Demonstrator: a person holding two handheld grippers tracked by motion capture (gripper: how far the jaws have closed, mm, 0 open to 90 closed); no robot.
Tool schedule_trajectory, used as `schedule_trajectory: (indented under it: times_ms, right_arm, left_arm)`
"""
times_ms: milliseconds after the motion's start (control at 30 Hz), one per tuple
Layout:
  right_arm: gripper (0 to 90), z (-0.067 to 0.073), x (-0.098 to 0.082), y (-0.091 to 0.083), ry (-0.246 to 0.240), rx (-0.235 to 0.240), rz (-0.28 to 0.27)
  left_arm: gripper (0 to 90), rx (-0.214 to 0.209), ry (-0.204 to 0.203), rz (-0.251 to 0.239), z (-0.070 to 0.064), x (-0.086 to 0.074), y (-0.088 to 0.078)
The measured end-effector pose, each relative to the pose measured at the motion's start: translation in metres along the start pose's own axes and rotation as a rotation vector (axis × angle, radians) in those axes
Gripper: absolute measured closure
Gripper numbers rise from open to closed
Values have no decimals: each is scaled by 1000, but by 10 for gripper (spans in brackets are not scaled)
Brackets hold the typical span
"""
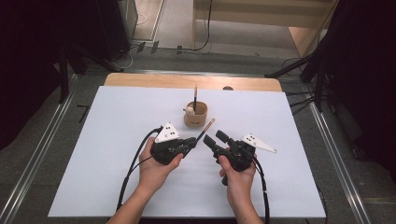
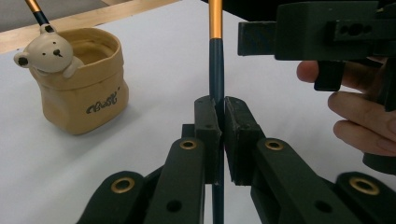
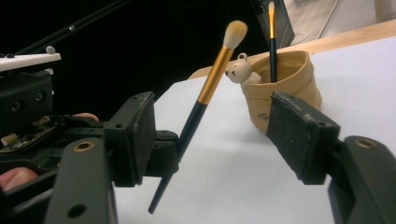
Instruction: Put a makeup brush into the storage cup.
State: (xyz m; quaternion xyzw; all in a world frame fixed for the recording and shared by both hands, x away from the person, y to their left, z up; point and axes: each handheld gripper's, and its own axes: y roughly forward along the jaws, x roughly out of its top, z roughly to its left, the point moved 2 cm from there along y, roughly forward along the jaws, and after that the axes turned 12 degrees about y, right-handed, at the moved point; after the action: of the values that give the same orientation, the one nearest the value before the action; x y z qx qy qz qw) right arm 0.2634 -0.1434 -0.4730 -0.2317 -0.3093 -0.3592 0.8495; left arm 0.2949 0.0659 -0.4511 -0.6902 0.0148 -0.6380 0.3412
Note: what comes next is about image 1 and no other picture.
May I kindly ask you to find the person's right hand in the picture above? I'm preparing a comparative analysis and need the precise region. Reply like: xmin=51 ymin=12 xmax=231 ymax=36
xmin=218 ymin=153 xmax=258 ymax=204

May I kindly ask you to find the wooden cup with animal figure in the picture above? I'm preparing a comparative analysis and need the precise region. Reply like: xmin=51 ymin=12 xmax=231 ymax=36
xmin=182 ymin=101 xmax=208 ymax=128

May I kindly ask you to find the black cabinet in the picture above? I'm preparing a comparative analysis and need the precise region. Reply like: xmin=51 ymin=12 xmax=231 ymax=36
xmin=94 ymin=0 xmax=139 ymax=62

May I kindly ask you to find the right hand-held gripper black cable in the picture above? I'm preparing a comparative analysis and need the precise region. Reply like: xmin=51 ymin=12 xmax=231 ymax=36
xmin=251 ymin=154 xmax=272 ymax=224

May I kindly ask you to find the metal floor rail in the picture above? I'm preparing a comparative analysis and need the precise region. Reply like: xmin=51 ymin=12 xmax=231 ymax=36
xmin=0 ymin=73 xmax=78 ymax=224
xmin=303 ymin=83 xmax=373 ymax=224

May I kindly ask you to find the wooden table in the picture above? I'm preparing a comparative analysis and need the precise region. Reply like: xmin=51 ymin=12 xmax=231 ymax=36
xmin=103 ymin=72 xmax=283 ymax=92

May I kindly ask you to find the bundle of thin black cables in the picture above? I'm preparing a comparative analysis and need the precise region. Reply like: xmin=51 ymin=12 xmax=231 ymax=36
xmin=284 ymin=88 xmax=317 ymax=117

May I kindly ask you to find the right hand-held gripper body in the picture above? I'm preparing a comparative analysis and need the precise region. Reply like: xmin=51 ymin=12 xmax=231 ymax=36
xmin=214 ymin=133 xmax=277 ymax=187

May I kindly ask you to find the black metal stand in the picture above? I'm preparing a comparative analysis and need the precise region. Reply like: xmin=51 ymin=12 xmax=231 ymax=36
xmin=57 ymin=43 xmax=124 ymax=105
xmin=264 ymin=46 xmax=332 ymax=114

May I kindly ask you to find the white table mat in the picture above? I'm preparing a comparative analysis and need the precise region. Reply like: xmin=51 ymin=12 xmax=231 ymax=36
xmin=48 ymin=86 xmax=327 ymax=218

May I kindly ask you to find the hand-held gripper black cable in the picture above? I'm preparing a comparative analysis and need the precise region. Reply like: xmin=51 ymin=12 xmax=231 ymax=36
xmin=115 ymin=126 xmax=164 ymax=213
xmin=251 ymin=154 xmax=272 ymax=224

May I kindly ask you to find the dark chopstick with orange end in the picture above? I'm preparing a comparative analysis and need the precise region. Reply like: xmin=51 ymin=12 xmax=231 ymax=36
xmin=192 ymin=84 xmax=199 ymax=114
xmin=194 ymin=118 xmax=217 ymax=143

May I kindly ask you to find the black floor cable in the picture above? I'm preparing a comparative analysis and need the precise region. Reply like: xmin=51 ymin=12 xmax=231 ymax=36
xmin=162 ymin=0 xmax=214 ymax=53

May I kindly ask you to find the light wooden furniture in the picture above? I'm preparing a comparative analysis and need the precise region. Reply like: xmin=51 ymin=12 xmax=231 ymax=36
xmin=191 ymin=0 xmax=339 ymax=59

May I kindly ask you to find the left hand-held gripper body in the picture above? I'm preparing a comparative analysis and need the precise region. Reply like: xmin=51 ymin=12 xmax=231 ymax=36
xmin=150 ymin=121 xmax=191 ymax=166

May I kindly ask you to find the left hand-held gripper black cable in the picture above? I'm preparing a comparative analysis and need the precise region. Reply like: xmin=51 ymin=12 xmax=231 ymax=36
xmin=115 ymin=126 xmax=164 ymax=213

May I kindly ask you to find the person's left hand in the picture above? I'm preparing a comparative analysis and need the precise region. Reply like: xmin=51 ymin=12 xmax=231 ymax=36
xmin=137 ymin=136 xmax=185 ymax=194

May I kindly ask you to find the black curtain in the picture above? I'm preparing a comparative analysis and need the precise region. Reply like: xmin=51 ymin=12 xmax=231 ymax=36
xmin=0 ymin=0 xmax=104 ymax=152
xmin=317 ymin=0 xmax=396 ymax=185

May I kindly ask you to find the white floor cable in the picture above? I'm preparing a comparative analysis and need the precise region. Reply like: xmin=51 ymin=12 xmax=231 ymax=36
xmin=116 ymin=12 xmax=148 ymax=71

